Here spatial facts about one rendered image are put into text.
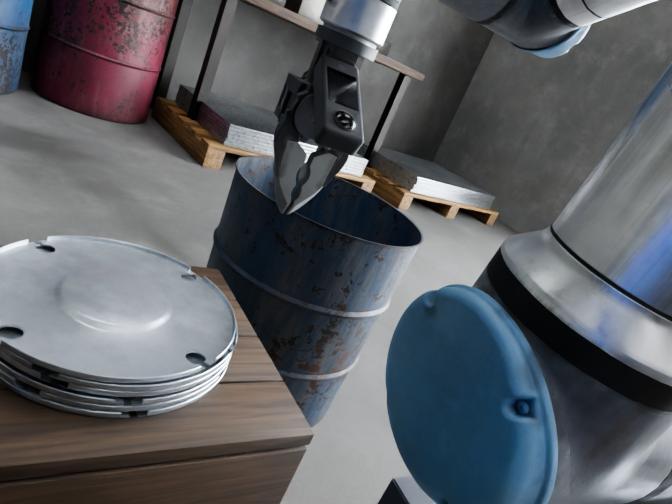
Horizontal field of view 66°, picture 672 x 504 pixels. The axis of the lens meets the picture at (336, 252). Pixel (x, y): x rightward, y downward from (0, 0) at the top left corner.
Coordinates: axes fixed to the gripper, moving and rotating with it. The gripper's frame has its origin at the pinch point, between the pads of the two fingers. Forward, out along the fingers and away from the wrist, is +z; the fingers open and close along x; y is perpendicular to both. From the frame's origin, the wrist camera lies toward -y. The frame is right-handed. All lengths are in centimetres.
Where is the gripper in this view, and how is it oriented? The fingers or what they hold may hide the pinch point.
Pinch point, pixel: (288, 206)
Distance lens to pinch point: 62.1
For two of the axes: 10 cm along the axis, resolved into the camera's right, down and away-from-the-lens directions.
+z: -3.8, 8.6, 3.4
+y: -3.1, -4.7, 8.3
